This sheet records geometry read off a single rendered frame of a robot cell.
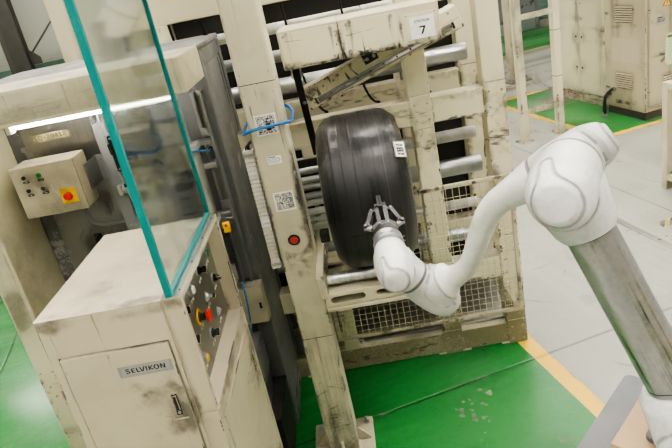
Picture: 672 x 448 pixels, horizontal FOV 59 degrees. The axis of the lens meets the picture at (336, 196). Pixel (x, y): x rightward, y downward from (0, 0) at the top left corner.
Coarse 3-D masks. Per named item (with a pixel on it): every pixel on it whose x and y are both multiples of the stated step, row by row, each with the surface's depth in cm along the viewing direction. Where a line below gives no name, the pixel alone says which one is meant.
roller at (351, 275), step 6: (348, 270) 220; (354, 270) 219; (360, 270) 219; (366, 270) 218; (372, 270) 218; (330, 276) 219; (336, 276) 219; (342, 276) 219; (348, 276) 218; (354, 276) 218; (360, 276) 218; (366, 276) 218; (372, 276) 219; (330, 282) 219; (336, 282) 219; (342, 282) 219
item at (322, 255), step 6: (318, 234) 248; (318, 240) 243; (318, 246) 238; (324, 246) 243; (318, 252) 233; (324, 252) 237; (318, 258) 228; (324, 258) 232; (318, 264) 223; (324, 264) 228; (318, 270) 219; (324, 270) 223; (318, 276) 215; (324, 276) 218; (318, 282) 215; (324, 282) 215; (318, 288) 216; (324, 288) 216; (324, 294) 216
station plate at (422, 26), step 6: (414, 18) 218; (420, 18) 218; (426, 18) 218; (432, 18) 218; (414, 24) 219; (420, 24) 219; (426, 24) 219; (432, 24) 219; (414, 30) 220; (420, 30) 220; (426, 30) 220; (432, 30) 220; (414, 36) 220; (420, 36) 220; (426, 36) 221
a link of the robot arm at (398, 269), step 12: (384, 240) 165; (396, 240) 164; (384, 252) 159; (396, 252) 158; (408, 252) 161; (384, 264) 156; (396, 264) 154; (408, 264) 156; (420, 264) 162; (384, 276) 155; (396, 276) 154; (408, 276) 154; (420, 276) 161; (396, 288) 155; (408, 288) 161
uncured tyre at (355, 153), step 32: (320, 128) 211; (352, 128) 203; (384, 128) 201; (320, 160) 201; (352, 160) 196; (384, 160) 195; (352, 192) 194; (384, 192) 194; (352, 224) 197; (416, 224) 203; (352, 256) 206
